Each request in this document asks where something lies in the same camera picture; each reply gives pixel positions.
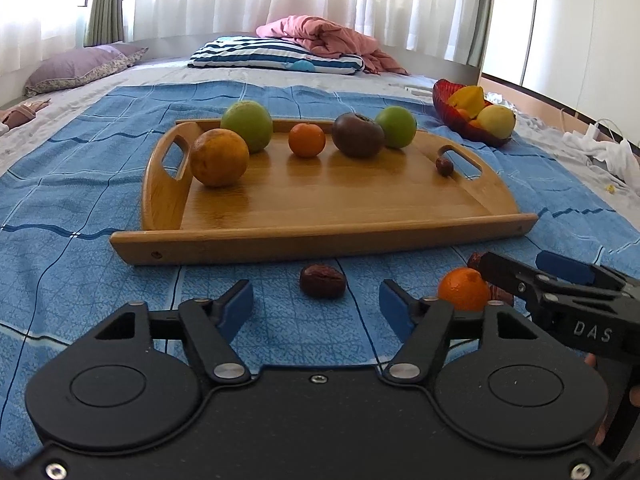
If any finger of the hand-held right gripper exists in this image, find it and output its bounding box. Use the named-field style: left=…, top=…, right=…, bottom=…
left=536, top=251, right=640, bottom=301
left=479, top=251, right=626, bottom=313

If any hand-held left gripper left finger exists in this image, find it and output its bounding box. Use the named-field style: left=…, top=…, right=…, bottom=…
left=92, top=280, right=254, bottom=387

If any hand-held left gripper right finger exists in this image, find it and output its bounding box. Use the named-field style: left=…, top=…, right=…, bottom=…
left=378, top=279, right=538, bottom=386

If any small tangerine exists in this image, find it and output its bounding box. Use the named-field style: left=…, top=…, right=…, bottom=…
left=288, top=123, right=327, bottom=158
left=438, top=267, right=492, bottom=312

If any wooden tray with handles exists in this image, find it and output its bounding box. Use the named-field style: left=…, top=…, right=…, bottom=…
left=109, top=117, right=540, bottom=267

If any large yellowish orange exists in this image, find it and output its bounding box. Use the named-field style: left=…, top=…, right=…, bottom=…
left=190, top=129, right=250, bottom=188

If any dark brown round fruit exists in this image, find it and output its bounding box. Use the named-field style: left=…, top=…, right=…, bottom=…
left=332, top=113, right=386, bottom=159

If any small green round fruit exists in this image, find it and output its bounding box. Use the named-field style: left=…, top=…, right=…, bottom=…
left=375, top=106, right=418, bottom=150

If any large green round fruit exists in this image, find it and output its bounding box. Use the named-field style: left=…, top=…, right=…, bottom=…
left=220, top=100, right=274, bottom=154

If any person's right hand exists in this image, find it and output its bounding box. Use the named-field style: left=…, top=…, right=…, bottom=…
left=584, top=354, right=609, bottom=449

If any bed with grey sheet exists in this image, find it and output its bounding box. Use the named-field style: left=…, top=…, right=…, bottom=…
left=0, top=52, right=640, bottom=241

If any white cloth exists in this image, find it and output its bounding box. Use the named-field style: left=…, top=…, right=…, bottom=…
left=562, top=130, right=640, bottom=194

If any yellow lemon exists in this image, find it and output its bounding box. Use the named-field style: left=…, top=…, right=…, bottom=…
left=476, top=104, right=516, bottom=140

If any clear plastic wrap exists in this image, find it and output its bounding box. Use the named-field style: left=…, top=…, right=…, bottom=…
left=487, top=91, right=517, bottom=112

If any red glass bowl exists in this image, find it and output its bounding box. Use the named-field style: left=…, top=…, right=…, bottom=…
left=432, top=78, right=516, bottom=148

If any yellow starfruit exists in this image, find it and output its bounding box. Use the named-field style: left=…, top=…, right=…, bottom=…
left=446, top=86, right=487, bottom=111

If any blue checked blanket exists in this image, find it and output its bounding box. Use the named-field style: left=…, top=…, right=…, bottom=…
left=0, top=82, right=640, bottom=461

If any white cabinet panel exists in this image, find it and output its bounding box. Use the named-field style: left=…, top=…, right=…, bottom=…
left=480, top=0, right=640, bottom=128

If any navy white striped pillow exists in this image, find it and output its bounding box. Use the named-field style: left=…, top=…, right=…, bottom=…
left=188, top=36, right=366, bottom=77

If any green curtain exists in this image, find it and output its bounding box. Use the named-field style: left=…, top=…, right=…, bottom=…
left=471, top=0, right=501, bottom=80
left=84, top=0, right=132, bottom=47

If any pink quilt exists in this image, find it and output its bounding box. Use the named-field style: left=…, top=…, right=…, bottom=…
left=256, top=15, right=408, bottom=76

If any purple pillow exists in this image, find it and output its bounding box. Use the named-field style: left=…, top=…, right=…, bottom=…
left=23, top=43, right=149, bottom=97

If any pink brown garment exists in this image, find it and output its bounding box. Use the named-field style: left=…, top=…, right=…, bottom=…
left=0, top=99, right=52, bottom=134

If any white charger with cable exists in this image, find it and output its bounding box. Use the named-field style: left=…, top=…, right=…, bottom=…
left=560, top=119, right=632, bottom=145

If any wooden bed frame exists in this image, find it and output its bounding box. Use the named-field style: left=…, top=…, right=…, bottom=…
left=400, top=50, right=640, bottom=153

